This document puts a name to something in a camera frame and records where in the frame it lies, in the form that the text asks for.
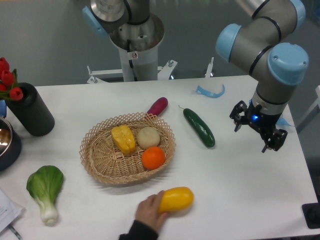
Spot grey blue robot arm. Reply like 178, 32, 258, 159
82, 0, 309, 151

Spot purple eggplant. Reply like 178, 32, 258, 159
146, 97, 168, 116

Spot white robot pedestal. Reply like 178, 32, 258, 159
83, 9, 178, 82

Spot yellow bell pepper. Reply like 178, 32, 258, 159
111, 125, 136, 155

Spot yellow mango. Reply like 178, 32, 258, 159
158, 186, 194, 213

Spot white paper sheets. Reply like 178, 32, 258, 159
0, 189, 25, 232

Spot orange fruit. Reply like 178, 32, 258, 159
141, 146, 166, 170

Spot blue tape strip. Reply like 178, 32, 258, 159
195, 84, 226, 99

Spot woven wicker basket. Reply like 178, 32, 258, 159
79, 112, 176, 185

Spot black device at edge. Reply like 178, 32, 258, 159
302, 202, 320, 229

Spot green cucumber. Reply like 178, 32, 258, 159
178, 105, 216, 149

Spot blue tape piece right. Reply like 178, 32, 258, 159
276, 116, 295, 127

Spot dark sleeved forearm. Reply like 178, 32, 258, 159
118, 220, 159, 240

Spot green bok choy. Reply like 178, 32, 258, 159
26, 165, 64, 226

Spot pen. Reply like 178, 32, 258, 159
7, 224, 23, 240

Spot red tulip flowers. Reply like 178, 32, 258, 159
0, 57, 24, 101

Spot black metal bowl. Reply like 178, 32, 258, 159
0, 117, 22, 171

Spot black cylindrical vase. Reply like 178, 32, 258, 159
5, 82, 55, 137

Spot person's hand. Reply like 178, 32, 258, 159
135, 190, 169, 233

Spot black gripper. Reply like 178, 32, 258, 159
229, 99, 288, 153

